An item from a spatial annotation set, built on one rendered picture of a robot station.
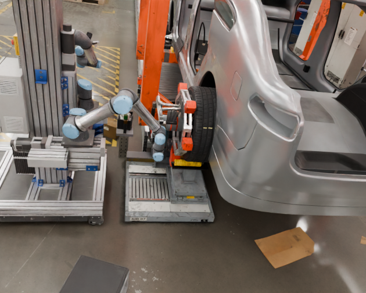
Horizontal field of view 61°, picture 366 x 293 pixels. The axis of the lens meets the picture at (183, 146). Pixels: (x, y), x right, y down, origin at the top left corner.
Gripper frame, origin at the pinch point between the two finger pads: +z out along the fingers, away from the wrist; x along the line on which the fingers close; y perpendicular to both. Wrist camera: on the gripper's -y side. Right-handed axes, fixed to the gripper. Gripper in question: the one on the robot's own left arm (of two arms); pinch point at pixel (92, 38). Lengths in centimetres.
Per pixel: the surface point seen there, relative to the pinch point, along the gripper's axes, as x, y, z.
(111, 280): 87, 78, -185
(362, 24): 384, -64, 335
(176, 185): 119, 86, -71
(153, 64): 65, -3, -22
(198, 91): 108, -9, -62
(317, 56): 253, -29, 118
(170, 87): 84, 88, 146
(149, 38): 55, -25, -23
